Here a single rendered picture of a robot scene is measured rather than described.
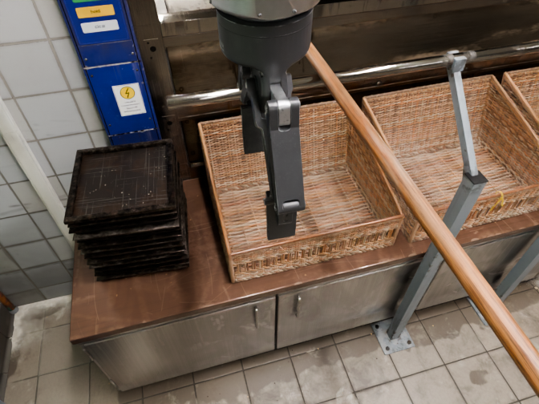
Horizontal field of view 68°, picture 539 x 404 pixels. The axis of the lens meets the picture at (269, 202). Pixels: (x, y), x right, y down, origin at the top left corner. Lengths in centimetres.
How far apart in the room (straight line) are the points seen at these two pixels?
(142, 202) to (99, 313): 38
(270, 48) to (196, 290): 103
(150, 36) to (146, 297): 76
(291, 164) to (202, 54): 101
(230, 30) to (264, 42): 3
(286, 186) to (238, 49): 11
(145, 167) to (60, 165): 39
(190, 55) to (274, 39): 101
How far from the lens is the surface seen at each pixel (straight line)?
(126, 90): 130
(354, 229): 124
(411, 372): 186
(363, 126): 79
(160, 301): 128
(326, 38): 141
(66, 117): 140
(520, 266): 185
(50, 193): 159
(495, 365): 201
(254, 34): 32
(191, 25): 126
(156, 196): 113
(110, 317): 130
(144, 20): 125
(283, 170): 33
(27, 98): 138
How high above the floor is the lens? 167
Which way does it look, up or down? 48 degrees down
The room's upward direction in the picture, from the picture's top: straight up
